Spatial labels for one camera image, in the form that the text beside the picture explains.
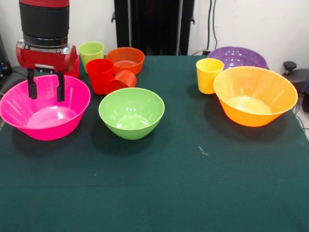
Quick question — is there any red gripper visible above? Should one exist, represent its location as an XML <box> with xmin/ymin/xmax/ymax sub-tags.
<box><xmin>15</xmin><ymin>39</ymin><xmax>77</xmax><ymax>102</ymax></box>

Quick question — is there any orange plastic bowl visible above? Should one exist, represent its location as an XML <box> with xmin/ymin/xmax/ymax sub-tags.
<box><xmin>213</xmin><ymin>66</ymin><xmax>298</xmax><ymax>128</ymax></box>

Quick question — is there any red plastic cup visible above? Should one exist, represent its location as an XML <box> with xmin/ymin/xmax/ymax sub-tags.
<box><xmin>85</xmin><ymin>58</ymin><xmax>114</xmax><ymax>95</ymax></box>

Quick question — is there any purple plastic bowl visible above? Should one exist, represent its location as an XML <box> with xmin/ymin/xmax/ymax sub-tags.
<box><xmin>207</xmin><ymin>46</ymin><xmax>268</xmax><ymax>71</ymax></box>

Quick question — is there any pink plastic bowl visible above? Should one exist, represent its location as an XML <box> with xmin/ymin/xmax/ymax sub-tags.
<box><xmin>0</xmin><ymin>74</ymin><xmax>92</xmax><ymax>141</ymax></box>

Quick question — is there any black round floor base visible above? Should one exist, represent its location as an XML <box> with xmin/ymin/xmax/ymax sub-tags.
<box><xmin>287</xmin><ymin>69</ymin><xmax>309</xmax><ymax>94</ymax></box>

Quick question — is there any crimson plastic cup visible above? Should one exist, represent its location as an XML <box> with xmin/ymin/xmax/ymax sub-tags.
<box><xmin>70</xmin><ymin>55</ymin><xmax>80</xmax><ymax>79</ymax></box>

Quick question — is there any green plastic bowl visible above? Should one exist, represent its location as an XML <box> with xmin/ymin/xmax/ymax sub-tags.
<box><xmin>98</xmin><ymin>87</ymin><xmax>166</xmax><ymax>141</ymax></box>

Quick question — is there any dark green table cloth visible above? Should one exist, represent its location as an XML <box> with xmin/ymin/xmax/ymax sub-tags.
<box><xmin>0</xmin><ymin>55</ymin><xmax>309</xmax><ymax>232</ymax></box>

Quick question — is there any black knob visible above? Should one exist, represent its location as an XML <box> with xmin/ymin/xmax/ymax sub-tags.
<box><xmin>282</xmin><ymin>61</ymin><xmax>297</xmax><ymax>75</ymax></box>

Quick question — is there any black wall cable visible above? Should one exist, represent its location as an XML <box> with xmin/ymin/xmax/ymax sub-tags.
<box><xmin>206</xmin><ymin>0</ymin><xmax>212</xmax><ymax>50</ymax></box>
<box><xmin>212</xmin><ymin>0</ymin><xmax>219</xmax><ymax>50</ymax></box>

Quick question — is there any orange-red plastic bowl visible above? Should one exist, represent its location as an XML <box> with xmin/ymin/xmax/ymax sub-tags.
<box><xmin>106</xmin><ymin>47</ymin><xmax>145</xmax><ymax>76</ymax></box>

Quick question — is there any orange-red plastic cup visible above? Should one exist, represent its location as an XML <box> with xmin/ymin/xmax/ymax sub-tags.
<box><xmin>105</xmin><ymin>70</ymin><xmax>137</xmax><ymax>95</ymax></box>

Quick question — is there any light green plastic cup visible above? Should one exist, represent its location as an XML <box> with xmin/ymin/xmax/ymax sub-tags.
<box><xmin>77</xmin><ymin>42</ymin><xmax>105</xmax><ymax>74</ymax></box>

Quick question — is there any yellow plastic cup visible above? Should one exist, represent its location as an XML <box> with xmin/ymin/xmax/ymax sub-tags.
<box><xmin>196</xmin><ymin>58</ymin><xmax>225</xmax><ymax>95</ymax></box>

